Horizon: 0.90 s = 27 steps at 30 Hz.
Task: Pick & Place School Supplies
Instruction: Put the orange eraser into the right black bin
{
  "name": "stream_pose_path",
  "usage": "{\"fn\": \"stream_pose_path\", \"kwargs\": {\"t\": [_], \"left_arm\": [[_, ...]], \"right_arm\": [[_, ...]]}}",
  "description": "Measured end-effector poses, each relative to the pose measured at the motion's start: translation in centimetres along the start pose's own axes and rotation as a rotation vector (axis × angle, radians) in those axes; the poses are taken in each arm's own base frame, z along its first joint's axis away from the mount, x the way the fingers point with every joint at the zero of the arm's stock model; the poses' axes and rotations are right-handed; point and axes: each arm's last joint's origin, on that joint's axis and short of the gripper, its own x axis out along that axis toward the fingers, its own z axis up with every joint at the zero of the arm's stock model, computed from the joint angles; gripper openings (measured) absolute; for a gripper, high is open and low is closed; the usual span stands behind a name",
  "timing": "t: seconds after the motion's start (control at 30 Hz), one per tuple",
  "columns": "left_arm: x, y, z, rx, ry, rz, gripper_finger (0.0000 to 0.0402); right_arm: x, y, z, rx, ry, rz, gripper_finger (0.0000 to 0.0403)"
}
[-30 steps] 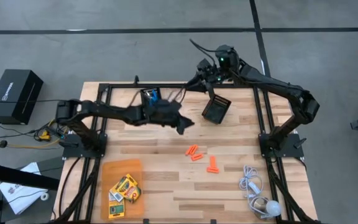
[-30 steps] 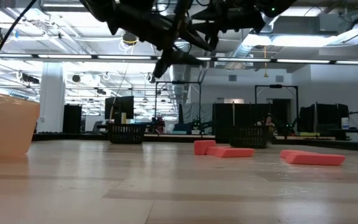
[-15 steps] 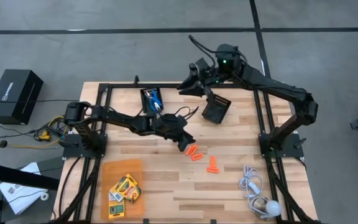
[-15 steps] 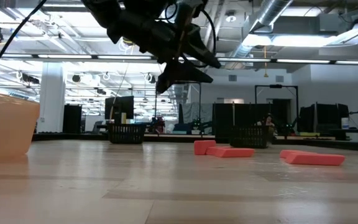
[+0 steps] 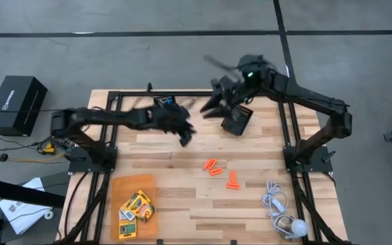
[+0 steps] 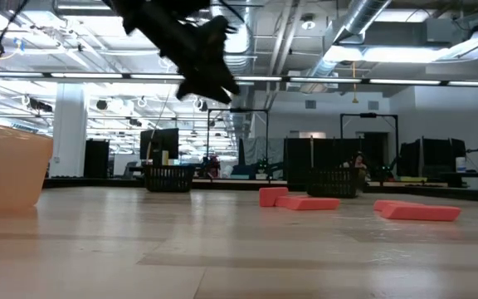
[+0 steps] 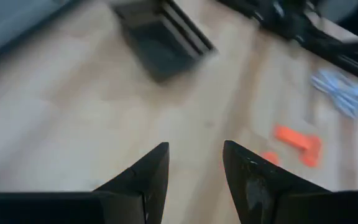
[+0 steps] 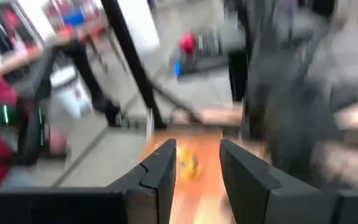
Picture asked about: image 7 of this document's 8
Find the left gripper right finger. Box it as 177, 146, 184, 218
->
222, 139, 332, 224

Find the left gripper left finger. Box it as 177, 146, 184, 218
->
93, 141, 171, 224

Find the orange eraser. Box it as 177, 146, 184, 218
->
299, 135, 323, 169
260, 151, 282, 166
273, 123, 311, 151

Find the black plastic mesh basket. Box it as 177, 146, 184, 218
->
111, 0, 216, 84

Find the white bundled power cord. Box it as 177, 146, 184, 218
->
310, 68, 358, 121

